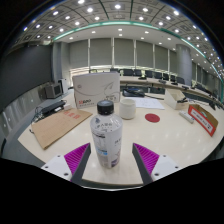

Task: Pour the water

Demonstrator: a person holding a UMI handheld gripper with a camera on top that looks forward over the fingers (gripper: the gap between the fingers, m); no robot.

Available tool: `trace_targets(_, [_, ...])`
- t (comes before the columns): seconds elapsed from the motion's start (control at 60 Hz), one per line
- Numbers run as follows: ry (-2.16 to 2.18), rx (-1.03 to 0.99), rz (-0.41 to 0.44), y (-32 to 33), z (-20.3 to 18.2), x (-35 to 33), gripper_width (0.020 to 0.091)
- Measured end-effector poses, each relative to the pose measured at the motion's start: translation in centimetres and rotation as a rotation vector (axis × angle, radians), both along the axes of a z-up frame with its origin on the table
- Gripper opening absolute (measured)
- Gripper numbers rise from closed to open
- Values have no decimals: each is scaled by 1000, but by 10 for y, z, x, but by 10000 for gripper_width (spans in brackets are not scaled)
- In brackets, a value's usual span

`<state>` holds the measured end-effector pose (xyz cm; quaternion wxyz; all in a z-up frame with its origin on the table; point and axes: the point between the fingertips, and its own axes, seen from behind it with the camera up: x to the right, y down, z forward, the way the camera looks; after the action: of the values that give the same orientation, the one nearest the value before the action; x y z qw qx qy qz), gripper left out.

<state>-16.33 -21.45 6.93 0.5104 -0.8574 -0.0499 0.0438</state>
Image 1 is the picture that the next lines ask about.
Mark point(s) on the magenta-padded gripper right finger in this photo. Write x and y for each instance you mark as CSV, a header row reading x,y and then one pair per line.
x,y
148,156

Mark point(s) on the brown paper envelope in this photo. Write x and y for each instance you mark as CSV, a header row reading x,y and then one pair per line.
x,y
58,125

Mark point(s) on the long curved conference desk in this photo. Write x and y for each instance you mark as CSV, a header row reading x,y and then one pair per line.
x,y
150,81

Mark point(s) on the white cup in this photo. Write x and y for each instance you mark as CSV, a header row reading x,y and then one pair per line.
x,y
127,109

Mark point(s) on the red-fronted cardboard box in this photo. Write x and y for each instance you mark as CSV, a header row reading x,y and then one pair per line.
x,y
201,121

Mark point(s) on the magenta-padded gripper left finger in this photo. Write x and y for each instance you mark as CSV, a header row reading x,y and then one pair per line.
x,y
75,156

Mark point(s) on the white printed paper sheet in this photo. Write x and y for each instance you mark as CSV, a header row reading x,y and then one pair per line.
x,y
150,103

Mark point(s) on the white open organizer box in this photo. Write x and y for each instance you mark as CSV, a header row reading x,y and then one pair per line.
x,y
172,99

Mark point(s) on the group of black office chairs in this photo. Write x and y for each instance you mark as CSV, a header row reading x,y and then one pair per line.
x,y
128,72

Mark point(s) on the flat round red coaster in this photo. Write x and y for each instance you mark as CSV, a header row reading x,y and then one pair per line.
x,y
152,118

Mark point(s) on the white paper carton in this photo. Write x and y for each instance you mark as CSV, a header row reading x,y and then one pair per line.
x,y
95,89

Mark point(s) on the group of ceiling lights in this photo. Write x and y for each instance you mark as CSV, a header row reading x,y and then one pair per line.
x,y
117,6

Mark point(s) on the clear black-capped drink bottle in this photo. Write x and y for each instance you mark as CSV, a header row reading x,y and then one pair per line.
x,y
106,136

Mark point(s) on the grey box monitor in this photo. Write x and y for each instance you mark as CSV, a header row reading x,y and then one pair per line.
x,y
54,90

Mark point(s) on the white power strip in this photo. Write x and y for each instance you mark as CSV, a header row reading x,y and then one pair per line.
x,y
186,117

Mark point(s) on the flat black device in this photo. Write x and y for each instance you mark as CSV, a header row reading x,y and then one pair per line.
x,y
53,107

